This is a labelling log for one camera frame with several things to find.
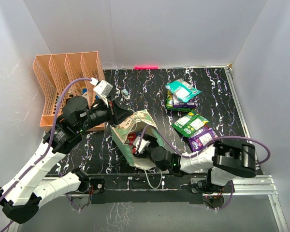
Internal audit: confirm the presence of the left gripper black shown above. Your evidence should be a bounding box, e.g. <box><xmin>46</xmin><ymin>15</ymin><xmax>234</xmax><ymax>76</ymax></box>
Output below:
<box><xmin>77</xmin><ymin>94</ymin><xmax>133</xmax><ymax>132</ymax></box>

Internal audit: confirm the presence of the small red snack packet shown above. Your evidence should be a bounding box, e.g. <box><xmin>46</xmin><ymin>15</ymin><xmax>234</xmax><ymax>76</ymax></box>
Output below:
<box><xmin>125</xmin><ymin>132</ymin><xmax>137</xmax><ymax>145</ymax></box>

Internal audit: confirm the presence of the green illustrated paper bag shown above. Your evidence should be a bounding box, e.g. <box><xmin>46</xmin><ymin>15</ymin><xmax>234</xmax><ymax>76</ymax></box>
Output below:
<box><xmin>110</xmin><ymin>109</ymin><xmax>165</xmax><ymax>189</ymax></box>

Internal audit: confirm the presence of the orange green Fox's bag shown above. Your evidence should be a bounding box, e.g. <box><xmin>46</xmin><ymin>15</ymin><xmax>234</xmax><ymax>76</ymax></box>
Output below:
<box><xmin>172</xmin><ymin>110</ymin><xmax>209</xmax><ymax>138</ymax></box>

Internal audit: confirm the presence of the green Fox's candy bag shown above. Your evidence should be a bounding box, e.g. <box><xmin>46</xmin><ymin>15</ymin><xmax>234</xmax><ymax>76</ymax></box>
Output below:
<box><xmin>166</xmin><ymin>107</ymin><xmax>192</xmax><ymax>112</ymax></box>

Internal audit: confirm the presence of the purple Fox's candy bag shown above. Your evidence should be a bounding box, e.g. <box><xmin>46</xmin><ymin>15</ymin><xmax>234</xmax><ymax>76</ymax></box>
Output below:
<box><xmin>173</xmin><ymin>95</ymin><xmax>196</xmax><ymax>109</ymax></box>

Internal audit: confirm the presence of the teal white candy bag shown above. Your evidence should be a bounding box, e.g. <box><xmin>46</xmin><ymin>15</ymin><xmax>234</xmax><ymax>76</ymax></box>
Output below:
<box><xmin>165</xmin><ymin>79</ymin><xmax>201</xmax><ymax>103</ymax></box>

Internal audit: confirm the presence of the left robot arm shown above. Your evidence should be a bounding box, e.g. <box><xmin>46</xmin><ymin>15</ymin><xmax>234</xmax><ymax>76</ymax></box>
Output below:
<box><xmin>0</xmin><ymin>96</ymin><xmax>133</xmax><ymax>224</ymax></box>

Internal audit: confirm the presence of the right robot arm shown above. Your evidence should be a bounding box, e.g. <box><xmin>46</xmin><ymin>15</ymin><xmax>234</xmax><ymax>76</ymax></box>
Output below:
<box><xmin>132</xmin><ymin>136</ymin><xmax>256</xmax><ymax>194</ymax></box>

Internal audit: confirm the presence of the white lotion bottle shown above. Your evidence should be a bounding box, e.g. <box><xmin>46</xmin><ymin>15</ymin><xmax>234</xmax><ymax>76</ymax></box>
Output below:
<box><xmin>82</xmin><ymin>88</ymin><xmax>88</xmax><ymax>99</ymax></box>

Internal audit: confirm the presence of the pink tape strip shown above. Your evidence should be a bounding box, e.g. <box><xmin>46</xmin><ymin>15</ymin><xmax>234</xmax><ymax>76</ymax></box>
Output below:
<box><xmin>134</xmin><ymin>65</ymin><xmax>158</xmax><ymax>70</ymax></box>

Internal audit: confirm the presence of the orange plastic file organizer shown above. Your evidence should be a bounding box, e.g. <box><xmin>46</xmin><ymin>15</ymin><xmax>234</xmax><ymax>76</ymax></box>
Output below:
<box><xmin>33</xmin><ymin>51</ymin><xmax>105</xmax><ymax>132</ymax></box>

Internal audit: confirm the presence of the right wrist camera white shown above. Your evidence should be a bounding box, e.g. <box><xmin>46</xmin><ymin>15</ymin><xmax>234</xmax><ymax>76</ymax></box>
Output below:
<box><xmin>133</xmin><ymin>136</ymin><xmax>150</xmax><ymax>154</ymax></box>

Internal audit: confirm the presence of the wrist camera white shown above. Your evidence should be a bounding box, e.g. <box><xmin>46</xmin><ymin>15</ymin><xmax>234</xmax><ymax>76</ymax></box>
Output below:
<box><xmin>90</xmin><ymin>78</ymin><xmax>113</xmax><ymax>107</ymax></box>
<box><xmin>133</xmin><ymin>136</ymin><xmax>150</xmax><ymax>154</ymax></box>

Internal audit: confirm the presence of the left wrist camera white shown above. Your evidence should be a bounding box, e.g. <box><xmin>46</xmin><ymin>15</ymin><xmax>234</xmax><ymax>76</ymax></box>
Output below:
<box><xmin>90</xmin><ymin>78</ymin><xmax>113</xmax><ymax>107</ymax></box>

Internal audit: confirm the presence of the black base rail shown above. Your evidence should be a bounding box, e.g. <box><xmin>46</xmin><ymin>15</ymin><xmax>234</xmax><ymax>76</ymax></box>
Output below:
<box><xmin>89</xmin><ymin>174</ymin><xmax>206</xmax><ymax>204</ymax></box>

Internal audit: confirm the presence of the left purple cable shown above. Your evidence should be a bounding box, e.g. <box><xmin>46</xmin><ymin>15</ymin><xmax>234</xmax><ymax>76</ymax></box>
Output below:
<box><xmin>0</xmin><ymin>77</ymin><xmax>94</xmax><ymax>232</ymax></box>

